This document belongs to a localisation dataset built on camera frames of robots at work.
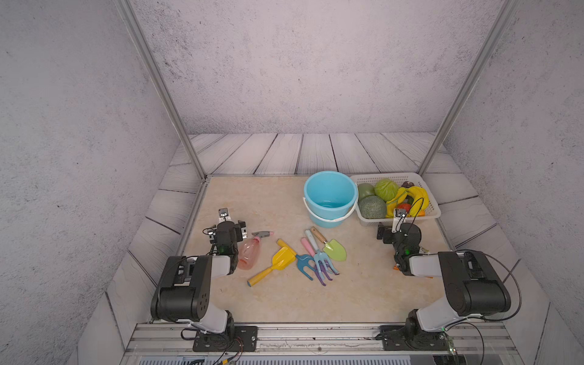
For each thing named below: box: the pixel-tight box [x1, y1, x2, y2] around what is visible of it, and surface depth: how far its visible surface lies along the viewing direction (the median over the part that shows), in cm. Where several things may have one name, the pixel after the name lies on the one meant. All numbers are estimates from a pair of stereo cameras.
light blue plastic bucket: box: [302, 170, 359, 229], surface depth 96 cm
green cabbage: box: [374, 177, 400, 203], surface depth 100 cm
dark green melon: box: [358, 194, 387, 219], surface depth 96 cm
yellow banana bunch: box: [386, 186, 429, 217], surface depth 101 cm
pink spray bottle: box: [237, 231, 274, 271], surface depth 94 cm
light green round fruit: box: [357, 182, 375, 201], surface depth 106 cm
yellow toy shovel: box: [246, 238, 298, 288], surface depth 92 cm
